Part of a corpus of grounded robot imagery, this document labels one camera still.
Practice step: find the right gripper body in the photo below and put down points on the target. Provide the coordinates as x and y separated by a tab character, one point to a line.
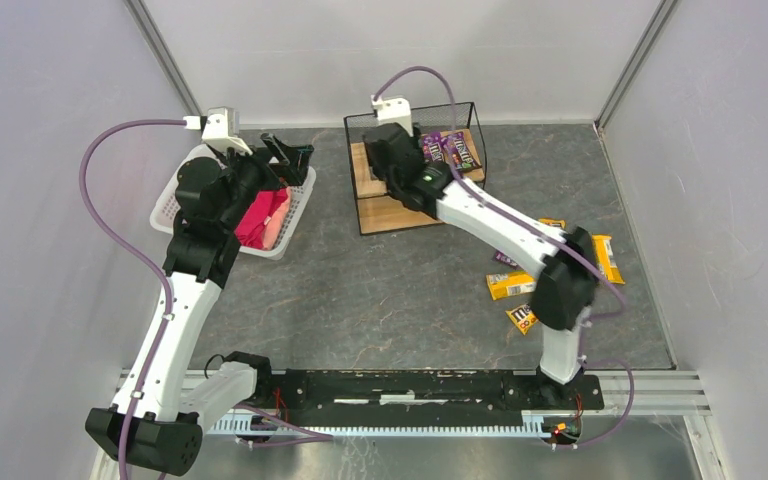
379	145

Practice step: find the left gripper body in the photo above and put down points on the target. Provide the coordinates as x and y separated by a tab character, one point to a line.
273	168

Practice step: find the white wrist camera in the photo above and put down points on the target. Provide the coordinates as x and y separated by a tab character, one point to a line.
219	130
395	110

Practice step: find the white plastic basket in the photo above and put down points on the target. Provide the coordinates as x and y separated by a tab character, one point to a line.
162	215

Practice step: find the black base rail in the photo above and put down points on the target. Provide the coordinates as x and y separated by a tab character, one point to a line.
428	398

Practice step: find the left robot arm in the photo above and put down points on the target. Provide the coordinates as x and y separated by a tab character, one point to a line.
151	423

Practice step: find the yellow M&M candy bag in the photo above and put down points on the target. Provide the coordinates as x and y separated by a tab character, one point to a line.
523	318

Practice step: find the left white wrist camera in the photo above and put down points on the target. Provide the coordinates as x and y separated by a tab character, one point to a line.
219	130

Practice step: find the yellow candy bag outer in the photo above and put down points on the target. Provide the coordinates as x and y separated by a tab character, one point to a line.
606	259

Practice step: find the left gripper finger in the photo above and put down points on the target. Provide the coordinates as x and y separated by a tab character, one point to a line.
292	162
268	139

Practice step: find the pink red cloth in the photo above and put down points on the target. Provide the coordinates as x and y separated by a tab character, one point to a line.
262	222

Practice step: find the yellow candy bag backside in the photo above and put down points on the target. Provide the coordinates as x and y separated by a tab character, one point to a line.
510	284

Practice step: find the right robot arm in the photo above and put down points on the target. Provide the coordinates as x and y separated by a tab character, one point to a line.
561	263

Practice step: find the purple candy bag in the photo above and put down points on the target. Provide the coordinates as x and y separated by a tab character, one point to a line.
434	146
458	145
504	259

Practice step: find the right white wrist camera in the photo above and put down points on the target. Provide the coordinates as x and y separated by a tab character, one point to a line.
395	110

